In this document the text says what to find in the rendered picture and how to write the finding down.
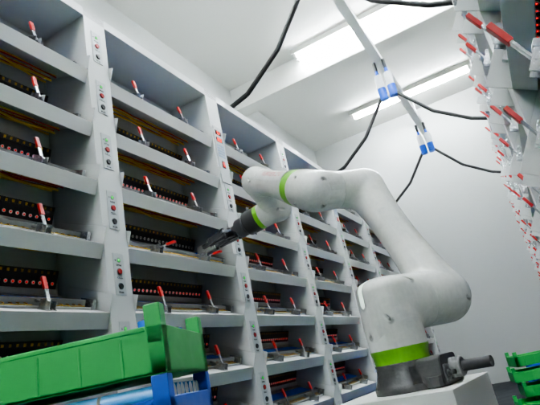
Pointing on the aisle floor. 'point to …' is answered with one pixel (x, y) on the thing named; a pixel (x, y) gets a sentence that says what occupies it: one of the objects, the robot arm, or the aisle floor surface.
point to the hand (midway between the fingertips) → (206, 248)
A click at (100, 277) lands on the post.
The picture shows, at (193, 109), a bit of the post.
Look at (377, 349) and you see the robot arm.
